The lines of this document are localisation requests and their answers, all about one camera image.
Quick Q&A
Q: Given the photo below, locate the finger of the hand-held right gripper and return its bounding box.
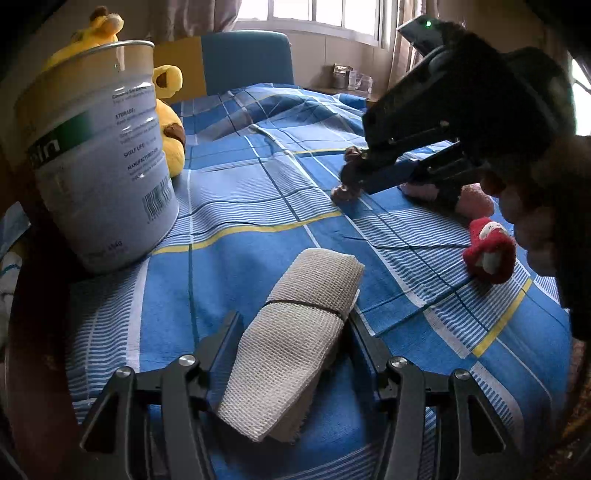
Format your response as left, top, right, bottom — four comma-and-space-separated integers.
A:
341, 138, 483, 204

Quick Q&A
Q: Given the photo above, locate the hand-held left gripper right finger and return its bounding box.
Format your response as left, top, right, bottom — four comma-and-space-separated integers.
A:
348, 311, 520, 480

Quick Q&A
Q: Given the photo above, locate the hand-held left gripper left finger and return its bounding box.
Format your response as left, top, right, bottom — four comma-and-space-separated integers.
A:
79, 310, 245, 480

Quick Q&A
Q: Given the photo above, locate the brown plush toy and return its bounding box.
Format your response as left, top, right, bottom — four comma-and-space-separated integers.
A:
331, 145, 370, 202

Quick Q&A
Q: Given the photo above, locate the beige bandage roll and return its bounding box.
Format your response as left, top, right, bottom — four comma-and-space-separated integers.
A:
216, 248, 365, 444

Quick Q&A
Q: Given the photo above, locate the white metal tin can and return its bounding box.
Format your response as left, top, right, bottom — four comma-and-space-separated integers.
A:
15, 40, 180, 274

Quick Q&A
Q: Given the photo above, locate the person's right hand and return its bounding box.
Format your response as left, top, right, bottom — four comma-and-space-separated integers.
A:
480, 135, 591, 278

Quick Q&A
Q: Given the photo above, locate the beige curtain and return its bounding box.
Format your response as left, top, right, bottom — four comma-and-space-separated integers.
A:
166, 0, 242, 37
388, 0, 431, 88

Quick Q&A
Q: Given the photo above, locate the pink plush toy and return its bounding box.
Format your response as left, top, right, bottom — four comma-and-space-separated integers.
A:
399, 181, 496, 219

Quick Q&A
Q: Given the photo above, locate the bright side window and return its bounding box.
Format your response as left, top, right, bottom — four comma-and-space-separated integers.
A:
570, 59, 591, 99

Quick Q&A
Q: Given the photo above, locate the blue plaid bed sheet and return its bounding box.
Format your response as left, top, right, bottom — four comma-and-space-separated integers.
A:
65, 83, 573, 480

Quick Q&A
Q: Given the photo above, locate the red plush toy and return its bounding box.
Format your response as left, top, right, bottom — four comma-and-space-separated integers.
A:
463, 217, 517, 284

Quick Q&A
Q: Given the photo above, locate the barred window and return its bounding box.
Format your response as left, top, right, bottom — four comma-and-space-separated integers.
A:
235, 0, 398, 47

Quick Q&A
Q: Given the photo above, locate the blue and yellow headboard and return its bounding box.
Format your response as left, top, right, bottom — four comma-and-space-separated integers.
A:
154, 31, 295, 100

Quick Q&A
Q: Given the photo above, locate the yellow giraffe plush toy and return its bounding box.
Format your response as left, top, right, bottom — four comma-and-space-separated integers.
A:
41, 6, 186, 178

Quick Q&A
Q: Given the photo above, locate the white striped cloth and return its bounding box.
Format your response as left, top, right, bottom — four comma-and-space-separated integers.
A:
0, 249, 25, 324

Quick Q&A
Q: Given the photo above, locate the dark wooden bed frame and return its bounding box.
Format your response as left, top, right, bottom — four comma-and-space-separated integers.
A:
4, 185, 86, 480

